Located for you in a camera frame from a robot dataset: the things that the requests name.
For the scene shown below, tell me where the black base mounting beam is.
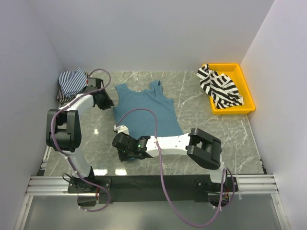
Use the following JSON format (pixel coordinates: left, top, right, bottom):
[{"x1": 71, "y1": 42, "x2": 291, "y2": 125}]
[{"x1": 68, "y1": 175, "x2": 238, "y2": 207}]

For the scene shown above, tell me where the aluminium extrusion rail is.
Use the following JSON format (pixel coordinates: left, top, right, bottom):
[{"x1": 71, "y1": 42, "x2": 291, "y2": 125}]
[{"x1": 25, "y1": 174, "x2": 279, "y2": 196}]

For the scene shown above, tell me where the black white striped top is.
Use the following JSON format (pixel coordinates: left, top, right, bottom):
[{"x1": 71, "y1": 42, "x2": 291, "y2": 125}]
[{"x1": 196, "y1": 64, "x2": 245, "y2": 109}]

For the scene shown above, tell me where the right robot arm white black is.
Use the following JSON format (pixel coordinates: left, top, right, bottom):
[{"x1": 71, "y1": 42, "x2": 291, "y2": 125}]
[{"x1": 112, "y1": 128, "x2": 227, "y2": 191}]

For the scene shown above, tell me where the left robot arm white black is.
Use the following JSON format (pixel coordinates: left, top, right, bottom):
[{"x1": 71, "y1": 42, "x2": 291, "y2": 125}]
[{"x1": 46, "y1": 78, "x2": 114, "y2": 193}]

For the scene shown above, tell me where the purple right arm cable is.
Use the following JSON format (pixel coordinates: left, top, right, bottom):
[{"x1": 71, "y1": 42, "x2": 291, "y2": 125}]
[{"x1": 116, "y1": 108, "x2": 237, "y2": 227}]

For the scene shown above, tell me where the yellow plastic tray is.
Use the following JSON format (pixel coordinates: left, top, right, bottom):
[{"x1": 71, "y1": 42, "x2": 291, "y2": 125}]
[{"x1": 209, "y1": 63, "x2": 256, "y2": 115}]

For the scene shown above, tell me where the dark striped folded top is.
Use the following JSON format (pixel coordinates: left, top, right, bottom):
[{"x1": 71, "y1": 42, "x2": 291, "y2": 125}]
[{"x1": 56, "y1": 88, "x2": 76, "y2": 104}]

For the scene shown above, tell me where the blue white striped folded top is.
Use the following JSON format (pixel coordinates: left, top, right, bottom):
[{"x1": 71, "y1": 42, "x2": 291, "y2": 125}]
[{"x1": 58, "y1": 68, "x2": 88, "y2": 97}]

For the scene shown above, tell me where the teal blue tank top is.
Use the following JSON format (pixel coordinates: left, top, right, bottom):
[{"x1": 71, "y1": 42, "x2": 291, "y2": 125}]
[{"x1": 113, "y1": 80, "x2": 183, "y2": 139}]

